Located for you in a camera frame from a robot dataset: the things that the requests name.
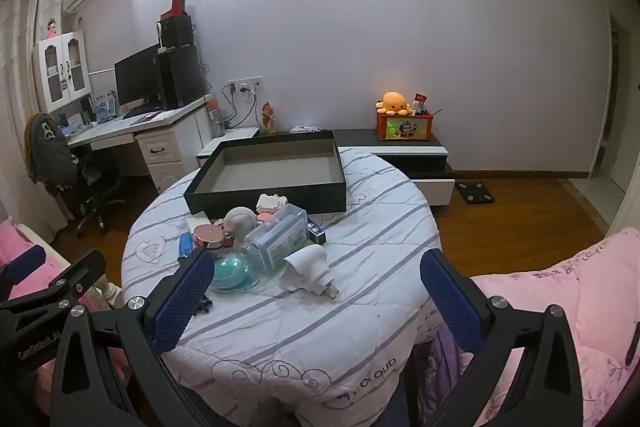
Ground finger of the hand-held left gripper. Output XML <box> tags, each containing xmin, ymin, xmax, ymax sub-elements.
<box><xmin>0</xmin><ymin>244</ymin><xmax>47</xmax><ymax>303</ymax></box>
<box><xmin>0</xmin><ymin>249</ymin><xmax>108</xmax><ymax>323</ymax></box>

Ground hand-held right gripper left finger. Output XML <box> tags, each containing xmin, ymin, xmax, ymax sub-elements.
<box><xmin>50</xmin><ymin>248</ymin><xmax>216</xmax><ymax>427</ymax></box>

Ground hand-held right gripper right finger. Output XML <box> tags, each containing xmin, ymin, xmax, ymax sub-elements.
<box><xmin>419</xmin><ymin>248</ymin><xmax>586</xmax><ymax>427</ymax></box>

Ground teal round dish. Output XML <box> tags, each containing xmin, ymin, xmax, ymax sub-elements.
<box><xmin>210</xmin><ymin>255</ymin><xmax>260</xmax><ymax>294</ymax></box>

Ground rose gold round jar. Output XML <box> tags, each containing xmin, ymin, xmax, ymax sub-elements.
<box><xmin>192</xmin><ymin>224</ymin><xmax>227</xmax><ymax>253</ymax></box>

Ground white sphere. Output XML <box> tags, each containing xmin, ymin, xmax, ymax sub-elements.
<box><xmin>222</xmin><ymin>207</ymin><xmax>258</xmax><ymax>240</ymax></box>

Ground clear plastic tissue pack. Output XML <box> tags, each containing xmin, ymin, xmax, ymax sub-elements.
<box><xmin>243</xmin><ymin>203</ymin><xmax>309</xmax><ymax>277</ymax></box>

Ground white plug adapter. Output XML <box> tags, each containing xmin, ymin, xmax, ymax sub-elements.
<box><xmin>278</xmin><ymin>244</ymin><xmax>341</xmax><ymax>299</ymax></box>

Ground black shallow tray box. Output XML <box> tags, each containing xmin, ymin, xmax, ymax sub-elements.
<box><xmin>183</xmin><ymin>130</ymin><xmax>348</xmax><ymax>217</ymax></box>

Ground pink bedding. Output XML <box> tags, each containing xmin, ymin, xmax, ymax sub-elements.
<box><xmin>0</xmin><ymin>219</ymin><xmax>126</xmax><ymax>378</ymax></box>

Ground black office chair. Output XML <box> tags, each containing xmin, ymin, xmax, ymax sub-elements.
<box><xmin>30</xmin><ymin>137</ymin><xmax>128</xmax><ymax>238</ymax></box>

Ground black bathroom scale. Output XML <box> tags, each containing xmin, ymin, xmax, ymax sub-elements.
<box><xmin>455</xmin><ymin>179</ymin><xmax>496</xmax><ymax>205</ymax></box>

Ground grey jacket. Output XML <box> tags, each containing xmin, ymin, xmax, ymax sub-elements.
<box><xmin>26</xmin><ymin>112</ymin><xmax>80</xmax><ymax>195</ymax></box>

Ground pink floral blanket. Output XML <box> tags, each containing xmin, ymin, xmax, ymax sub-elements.
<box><xmin>415</xmin><ymin>227</ymin><xmax>640</xmax><ymax>427</ymax></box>

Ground pink and white small item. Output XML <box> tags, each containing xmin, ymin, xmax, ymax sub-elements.
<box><xmin>256</xmin><ymin>193</ymin><xmax>288</xmax><ymax>224</ymax></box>

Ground white desk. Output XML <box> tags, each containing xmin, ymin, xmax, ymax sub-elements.
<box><xmin>66</xmin><ymin>94</ymin><xmax>213</xmax><ymax>195</ymax></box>

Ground black and white tv stand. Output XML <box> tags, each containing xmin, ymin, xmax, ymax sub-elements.
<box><xmin>196</xmin><ymin>127</ymin><xmax>456</xmax><ymax>208</ymax></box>

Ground blue and white box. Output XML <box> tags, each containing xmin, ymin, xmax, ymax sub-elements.
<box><xmin>95</xmin><ymin>97</ymin><xmax>118</xmax><ymax>124</ymax></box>

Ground light curtain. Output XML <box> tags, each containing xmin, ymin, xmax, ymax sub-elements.
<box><xmin>0</xmin><ymin>0</ymin><xmax>68</xmax><ymax>233</ymax></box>

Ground red toy box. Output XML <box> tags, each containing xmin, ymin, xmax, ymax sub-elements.
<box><xmin>376</xmin><ymin>112</ymin><xmax>435</xmax><ymax>142</ymax></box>

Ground clear bottle with red cap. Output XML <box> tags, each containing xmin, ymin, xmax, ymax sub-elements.
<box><xmin>207</xmin><ymin>96</ymin><xmax>227</xmax><ymax>138</ymax></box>

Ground white glass-door cabinet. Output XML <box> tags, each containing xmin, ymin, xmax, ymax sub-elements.
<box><xmin>32</xmin><ymin>31</ymin><xmax>93</xmax><ymax>114</ymax></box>

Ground black computer monitor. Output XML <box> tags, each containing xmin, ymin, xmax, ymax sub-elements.
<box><xmin>114</xmin><ymin>44</ymin><xmax>162</xmax><ymax>108</ymax></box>

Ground orange snack bag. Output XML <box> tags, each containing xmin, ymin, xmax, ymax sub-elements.
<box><xmin>260</xmin><ymin>101</ymin><xmax>278</xmax><ymax>135</ymax></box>

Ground orange octopus plush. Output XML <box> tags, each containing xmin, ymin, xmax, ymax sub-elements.
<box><xmin>376</xmin><ymin>92</ymin><xmax>413</xmax><ymax>116</ymax></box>

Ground black computer tower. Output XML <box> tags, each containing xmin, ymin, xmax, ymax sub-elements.
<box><xmin>157</xmin><ymin>45</ymin><xmax>207</xmax><ymax>110</ymax></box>

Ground black power cables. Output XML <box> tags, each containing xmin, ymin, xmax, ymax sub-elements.
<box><xmin>220</xmin><ymin>84</ymin><xmax>256</xmax><ymax>130</ymax></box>

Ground white wall outlet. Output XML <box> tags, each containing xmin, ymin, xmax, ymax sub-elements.
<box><xmin>228</xmin><ymin>78</ymin><xmax>263</xmax><ymax>94</ymax></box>

